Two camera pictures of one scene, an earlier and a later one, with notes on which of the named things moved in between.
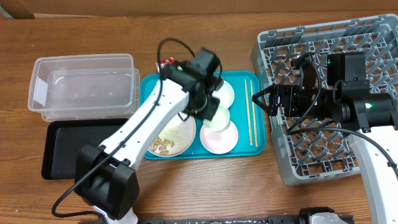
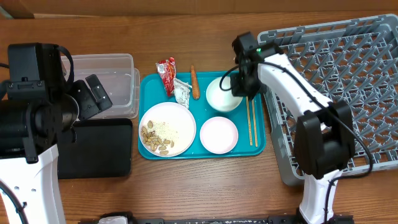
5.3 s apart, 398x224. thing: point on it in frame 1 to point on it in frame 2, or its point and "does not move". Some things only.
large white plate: (174, 137) does not move
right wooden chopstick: (255, 137) does not move
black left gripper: (212, 104) to (91, 106)
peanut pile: (161, 145) does not move
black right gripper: (278, 96) to (237, 90)
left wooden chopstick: (250, 140) does not move
